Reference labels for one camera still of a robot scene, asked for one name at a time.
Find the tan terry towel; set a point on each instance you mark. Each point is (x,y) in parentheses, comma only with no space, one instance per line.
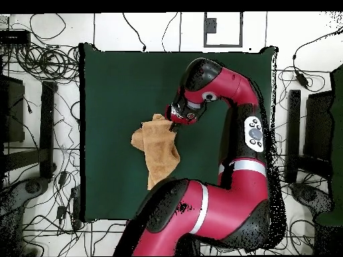
(159,150)

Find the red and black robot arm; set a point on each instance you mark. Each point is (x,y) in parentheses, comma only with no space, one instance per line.
(230,208)

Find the flat black device box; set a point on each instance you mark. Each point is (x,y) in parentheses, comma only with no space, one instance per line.
(13,37)

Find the dark green table cloth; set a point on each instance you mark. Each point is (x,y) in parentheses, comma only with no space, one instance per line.
(120,80)

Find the dark grey square plate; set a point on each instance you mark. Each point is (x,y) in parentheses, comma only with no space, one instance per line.
(211,25)

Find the long black bar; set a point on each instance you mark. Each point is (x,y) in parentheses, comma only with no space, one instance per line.
(294,123)
(47,128)

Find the black power adapter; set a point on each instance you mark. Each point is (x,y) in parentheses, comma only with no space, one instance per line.
(302,79)

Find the large black box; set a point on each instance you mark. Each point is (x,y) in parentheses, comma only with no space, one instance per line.
(319,125)
(13,112)

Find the small black plug adapter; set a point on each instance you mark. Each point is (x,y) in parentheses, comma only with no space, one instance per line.
(61,212)

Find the dark stand base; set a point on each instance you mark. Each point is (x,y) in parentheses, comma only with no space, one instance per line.
(32,186)
(310,196)

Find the dark green draped cloth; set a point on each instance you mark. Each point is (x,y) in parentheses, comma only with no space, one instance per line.
(338,120)

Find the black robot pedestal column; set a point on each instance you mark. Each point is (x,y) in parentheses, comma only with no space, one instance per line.
(187,247)

